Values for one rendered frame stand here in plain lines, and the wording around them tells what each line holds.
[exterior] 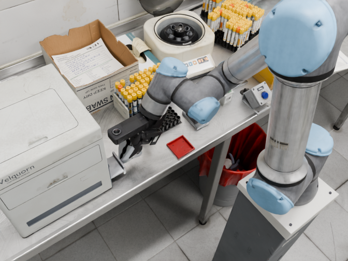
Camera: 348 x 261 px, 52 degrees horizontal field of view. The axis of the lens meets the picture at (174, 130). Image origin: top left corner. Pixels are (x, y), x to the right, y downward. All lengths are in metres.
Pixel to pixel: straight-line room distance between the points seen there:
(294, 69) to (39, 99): 0.62
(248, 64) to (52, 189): 0.57
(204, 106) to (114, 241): 1.23
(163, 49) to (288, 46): 0.80
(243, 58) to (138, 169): 0.49
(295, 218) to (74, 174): 0.62
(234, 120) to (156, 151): 0.31
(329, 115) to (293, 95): 2.03
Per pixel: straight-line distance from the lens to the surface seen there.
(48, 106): 0.93
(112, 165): 1.11
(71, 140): 0.86
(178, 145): 1.19
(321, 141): 0.96
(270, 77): 1.39
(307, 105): 0.71
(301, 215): 1.10
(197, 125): 1.24
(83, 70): 1.36
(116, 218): 2.03
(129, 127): 0.99
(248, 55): 0.88
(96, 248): 1.99
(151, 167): 1.15
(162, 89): 0.94
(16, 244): 1.10
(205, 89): 0.93
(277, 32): 0.61
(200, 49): 1.39
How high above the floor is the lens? 1.85
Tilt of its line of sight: 52 degrees down
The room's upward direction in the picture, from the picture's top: 4 degrees clockwise
